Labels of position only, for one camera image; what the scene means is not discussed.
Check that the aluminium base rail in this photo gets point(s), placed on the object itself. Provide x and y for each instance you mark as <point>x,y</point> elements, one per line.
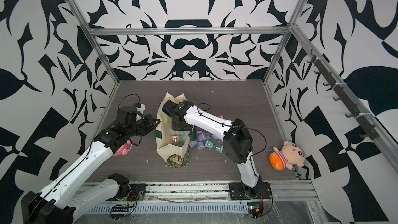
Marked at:
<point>190,197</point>

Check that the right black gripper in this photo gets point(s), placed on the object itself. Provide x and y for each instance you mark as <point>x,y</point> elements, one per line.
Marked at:
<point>173,127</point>

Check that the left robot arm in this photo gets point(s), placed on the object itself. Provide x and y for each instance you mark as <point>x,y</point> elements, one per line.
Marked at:
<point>59,203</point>

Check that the plush doll toy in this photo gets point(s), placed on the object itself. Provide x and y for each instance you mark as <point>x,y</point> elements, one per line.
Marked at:
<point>287,157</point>

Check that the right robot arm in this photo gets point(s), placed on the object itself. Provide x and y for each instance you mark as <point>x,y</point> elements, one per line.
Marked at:
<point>237,146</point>

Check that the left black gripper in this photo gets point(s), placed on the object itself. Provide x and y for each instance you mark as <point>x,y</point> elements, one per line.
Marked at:
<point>148,120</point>

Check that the purple hourglass cluster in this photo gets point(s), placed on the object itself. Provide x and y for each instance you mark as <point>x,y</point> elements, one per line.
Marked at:
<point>202,138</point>

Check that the pink hourglass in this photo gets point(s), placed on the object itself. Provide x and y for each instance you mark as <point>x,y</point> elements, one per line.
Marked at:
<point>175,140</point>

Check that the cream canvas tote bag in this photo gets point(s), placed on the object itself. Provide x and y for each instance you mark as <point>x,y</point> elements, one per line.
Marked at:
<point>173,156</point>

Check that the black hook rail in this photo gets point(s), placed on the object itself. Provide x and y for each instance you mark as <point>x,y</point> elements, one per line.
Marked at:
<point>346,96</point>

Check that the pink toy cup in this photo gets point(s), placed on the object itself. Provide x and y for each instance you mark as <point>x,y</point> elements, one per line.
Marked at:
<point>124,149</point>

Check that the green hourglass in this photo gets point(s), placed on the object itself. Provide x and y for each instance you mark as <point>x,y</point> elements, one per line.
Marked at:
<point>215,147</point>

